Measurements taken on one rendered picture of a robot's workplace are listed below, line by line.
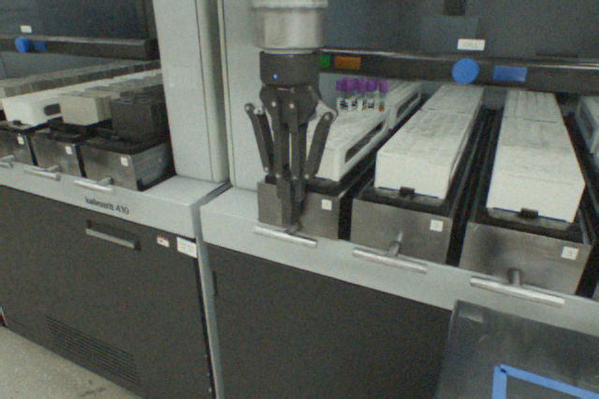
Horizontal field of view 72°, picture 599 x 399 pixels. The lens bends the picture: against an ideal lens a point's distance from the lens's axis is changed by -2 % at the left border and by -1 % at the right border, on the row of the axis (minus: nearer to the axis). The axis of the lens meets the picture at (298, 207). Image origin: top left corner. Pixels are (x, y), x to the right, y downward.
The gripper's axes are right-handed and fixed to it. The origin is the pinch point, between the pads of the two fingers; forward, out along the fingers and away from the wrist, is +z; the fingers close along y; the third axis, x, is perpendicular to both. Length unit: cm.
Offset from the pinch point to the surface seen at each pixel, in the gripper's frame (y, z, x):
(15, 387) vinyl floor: 92, 80, 6
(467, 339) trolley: -25.9, -2.0, 20.6
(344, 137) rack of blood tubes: -3.5, -6.5, -11.8
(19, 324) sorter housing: 97, 64, -2
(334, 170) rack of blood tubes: -4.4, -3.2, -5.5
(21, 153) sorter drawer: 67, 4, -2
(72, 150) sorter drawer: 49.6, 0.5, -2.4
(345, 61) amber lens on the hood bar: -4.2, -18.2, -8.7
